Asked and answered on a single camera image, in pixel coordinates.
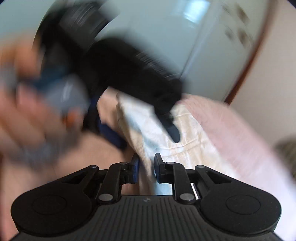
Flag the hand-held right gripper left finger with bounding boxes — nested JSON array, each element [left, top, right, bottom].
[[62, 153, 139, 205]]

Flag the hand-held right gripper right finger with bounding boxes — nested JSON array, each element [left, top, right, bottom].
[[154, 153, 232, 205]]

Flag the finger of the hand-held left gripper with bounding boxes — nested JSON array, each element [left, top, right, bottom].
[[153, 102, 181, 143], [83, 108, 127, 151]]

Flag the cream fleece pants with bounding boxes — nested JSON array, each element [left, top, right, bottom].
[[116, 91, 234, 197]]

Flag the person's left hand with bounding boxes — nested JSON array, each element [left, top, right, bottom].
[[0, 42, 81, 163]]

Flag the pink bed sheet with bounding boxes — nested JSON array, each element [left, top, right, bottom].
[[0, 93, 296, 241]]

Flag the white floral wardrobe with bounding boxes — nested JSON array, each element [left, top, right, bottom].
[[0, 0, 271, 103]]

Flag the olive padded headboard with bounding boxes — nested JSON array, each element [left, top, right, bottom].
[[274, 136, 296, 163]]

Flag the brown wooden door frame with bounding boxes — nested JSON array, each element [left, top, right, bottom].
[[224, 13, 276, 105]]

